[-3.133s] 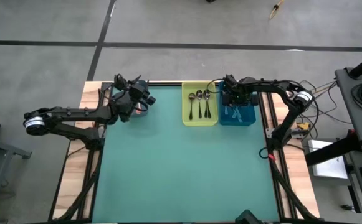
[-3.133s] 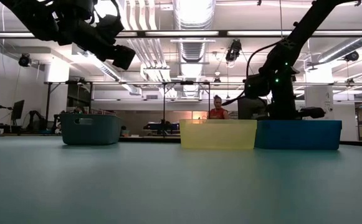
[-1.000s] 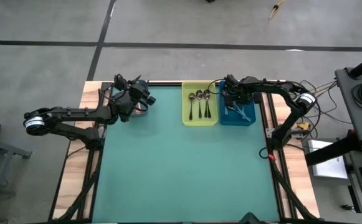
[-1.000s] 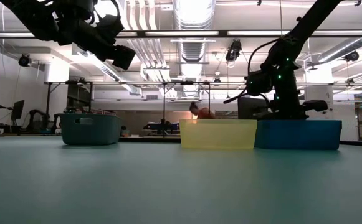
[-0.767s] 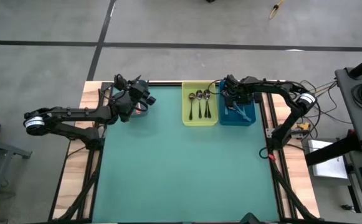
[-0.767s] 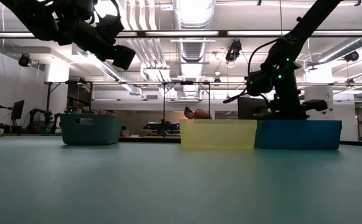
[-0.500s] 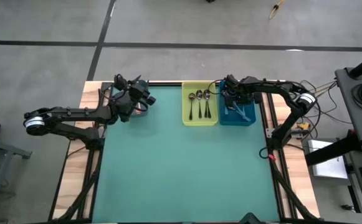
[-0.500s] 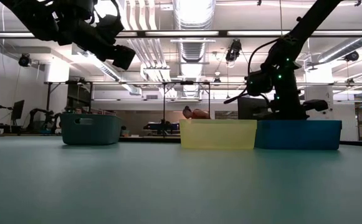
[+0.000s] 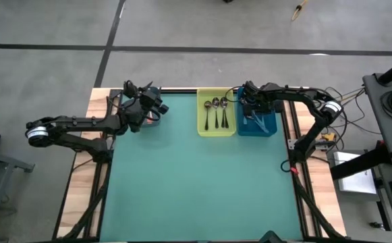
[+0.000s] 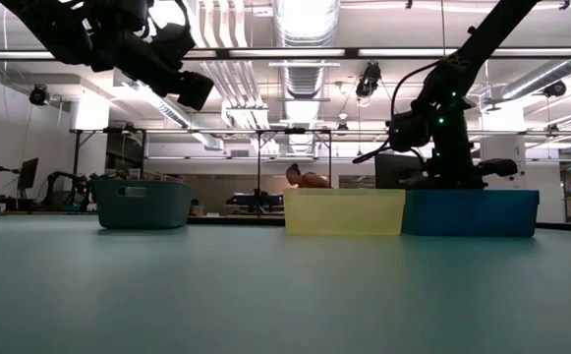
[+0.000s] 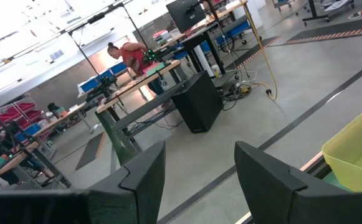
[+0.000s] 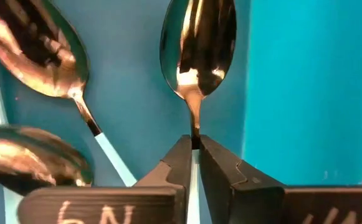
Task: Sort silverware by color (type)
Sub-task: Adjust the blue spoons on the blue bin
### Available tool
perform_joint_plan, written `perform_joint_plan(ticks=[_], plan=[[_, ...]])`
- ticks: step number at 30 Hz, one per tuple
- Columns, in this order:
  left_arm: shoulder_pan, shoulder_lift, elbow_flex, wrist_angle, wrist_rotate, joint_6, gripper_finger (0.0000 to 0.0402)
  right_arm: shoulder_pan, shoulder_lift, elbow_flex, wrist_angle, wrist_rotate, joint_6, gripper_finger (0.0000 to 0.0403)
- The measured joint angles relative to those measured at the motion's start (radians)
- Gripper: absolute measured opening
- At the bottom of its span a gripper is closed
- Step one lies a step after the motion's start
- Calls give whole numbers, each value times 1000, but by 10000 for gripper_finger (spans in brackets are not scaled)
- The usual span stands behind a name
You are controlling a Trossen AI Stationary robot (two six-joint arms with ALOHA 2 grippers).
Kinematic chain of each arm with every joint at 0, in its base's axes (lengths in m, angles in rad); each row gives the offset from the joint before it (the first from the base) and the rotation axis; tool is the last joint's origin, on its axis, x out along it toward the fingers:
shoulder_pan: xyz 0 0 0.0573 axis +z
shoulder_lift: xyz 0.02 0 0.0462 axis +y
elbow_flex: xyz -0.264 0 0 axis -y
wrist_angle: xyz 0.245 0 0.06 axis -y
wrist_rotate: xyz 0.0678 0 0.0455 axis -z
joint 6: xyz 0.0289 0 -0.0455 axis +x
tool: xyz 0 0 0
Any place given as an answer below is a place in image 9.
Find blue plastic bin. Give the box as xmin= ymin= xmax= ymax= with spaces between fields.
xmin=237 ymin=87 xmax=278 ymax=138

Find grey-blue plastic bin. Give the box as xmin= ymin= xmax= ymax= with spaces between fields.
xmin=140 ymin=86 xmax=163 ymax=128

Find yellow cable bundle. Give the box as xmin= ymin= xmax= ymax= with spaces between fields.
xmin=290 ymin=0 xmax=308 ymax=22

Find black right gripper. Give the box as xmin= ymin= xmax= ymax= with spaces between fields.
xmin=242 ymin=80 xmax=284 ymax=117

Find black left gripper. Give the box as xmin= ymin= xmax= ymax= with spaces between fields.
xmin=119 ymin=80 xmax=170 ymax=133

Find black and yellow floor cables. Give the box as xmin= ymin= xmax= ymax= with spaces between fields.
xmin=323 ymin=86 xmax=374 ymax=136

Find white box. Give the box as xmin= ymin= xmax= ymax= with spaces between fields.
xmin=333 ymin=151 xmax=378 ymax=196

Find yellow-green plastic bin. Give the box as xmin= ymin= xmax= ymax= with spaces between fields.
xmin=196 ymin=87 xmax=237 ymax=138

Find black stand bar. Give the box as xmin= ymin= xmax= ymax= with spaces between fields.
xmin=329 ymin=143 xmax=389 ymax=182

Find grey side table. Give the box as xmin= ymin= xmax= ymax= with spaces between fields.
xmin=0 ymin=144 xmax=36 ymax=234

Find grey equipment cart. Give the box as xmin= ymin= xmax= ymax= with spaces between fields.
xmin=362 ymin=72 xmax=392 ymax=166

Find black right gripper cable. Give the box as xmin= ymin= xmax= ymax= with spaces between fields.
xmin=225 ymin=86 xmax=244 ymax=103

